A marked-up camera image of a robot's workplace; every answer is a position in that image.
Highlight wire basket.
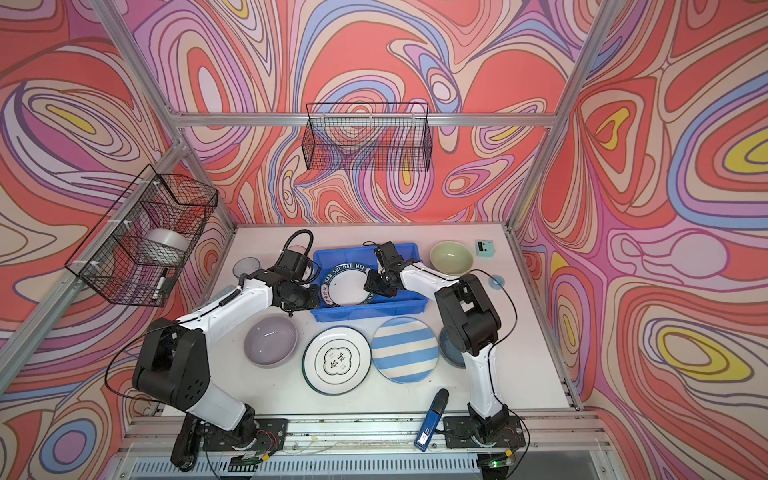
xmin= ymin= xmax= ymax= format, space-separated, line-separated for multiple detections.
xmin=301 ymin=101 xmax=433 ymax=173
xmin=65 ymin=166 xmax=219 ymax=307

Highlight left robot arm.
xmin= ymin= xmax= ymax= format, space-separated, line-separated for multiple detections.
xmin=132 ymin=249 xmax=320 ymax=432

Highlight lilac bowl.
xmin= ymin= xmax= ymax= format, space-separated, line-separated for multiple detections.
xmin=244 ymin=316 xmax=299 ymax=368

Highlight green rim text plate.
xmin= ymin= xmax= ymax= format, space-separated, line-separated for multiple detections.
xmin=320 ymin=262 xmax=375 ymax=307

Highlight blue plastic bin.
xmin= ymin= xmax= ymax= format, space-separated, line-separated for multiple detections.
xmin=312 ymin=245 xmax=427 ymax=323

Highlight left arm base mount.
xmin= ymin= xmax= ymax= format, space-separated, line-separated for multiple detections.
xmin=199 ymin=418 xmax=289 ymax=454

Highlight green rim clover plate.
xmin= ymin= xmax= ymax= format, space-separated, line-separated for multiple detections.
xmin=302 ymin=326 xmax=372 ymax=396

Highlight grey plastic cup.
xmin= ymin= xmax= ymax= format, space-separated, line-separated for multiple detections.
xmin=232 ymin=256 xmax=261 ymax=278

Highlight blue tape roll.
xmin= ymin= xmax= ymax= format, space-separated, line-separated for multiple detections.
xmin=488 ymin=275 xmax=505 ymax=290

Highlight back wire basket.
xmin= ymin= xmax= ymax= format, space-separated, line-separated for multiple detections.
xmin=301 ymin=101 xmax=433 ymax=173

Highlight mint calculator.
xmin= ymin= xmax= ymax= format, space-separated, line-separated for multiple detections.
xmin=205 ymin=284 xmax=239 ymax=307

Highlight small mint timer box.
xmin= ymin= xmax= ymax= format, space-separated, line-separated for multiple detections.
xmin=475 ymin=240 xmax=495 ymax=258

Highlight black device at base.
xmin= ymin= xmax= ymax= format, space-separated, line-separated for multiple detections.
xmin=170 ymin=414 xmax=200 ymax=472

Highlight blue black handheld tool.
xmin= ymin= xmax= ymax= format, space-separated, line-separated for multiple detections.
xmin=414 ymin=388 xmax=449 ymax=452

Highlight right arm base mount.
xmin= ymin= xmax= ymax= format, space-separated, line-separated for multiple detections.
xmin=441 ymin=411 xmax=527 ymax=452

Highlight left wire basket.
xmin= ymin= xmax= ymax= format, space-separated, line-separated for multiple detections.
xmin=65 ymin=166 xmax=219 ymax=307

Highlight pink plastic cup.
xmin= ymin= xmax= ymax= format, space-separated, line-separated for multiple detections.
xmin=285 ymin=247 xmax=310 ymax=267

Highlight blue striped plate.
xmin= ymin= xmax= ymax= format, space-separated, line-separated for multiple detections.
xmin=371 ymin=316 xmax=439 ymax=384

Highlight dark blue bowl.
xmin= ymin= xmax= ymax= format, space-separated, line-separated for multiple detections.
xmin=438 ymin=328 xmax=466 ymax=369

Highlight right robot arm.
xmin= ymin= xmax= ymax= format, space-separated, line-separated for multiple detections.
xmin=364 ymin=242 xmax=509 ymax=434

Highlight light green bowl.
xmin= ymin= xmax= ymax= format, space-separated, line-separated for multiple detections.
xmin=429 ymin=241 xmax=474 ymax=276

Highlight white tape roll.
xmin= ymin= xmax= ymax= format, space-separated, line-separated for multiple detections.
xmin=140 ymin=228 xmax=189 ymax=267

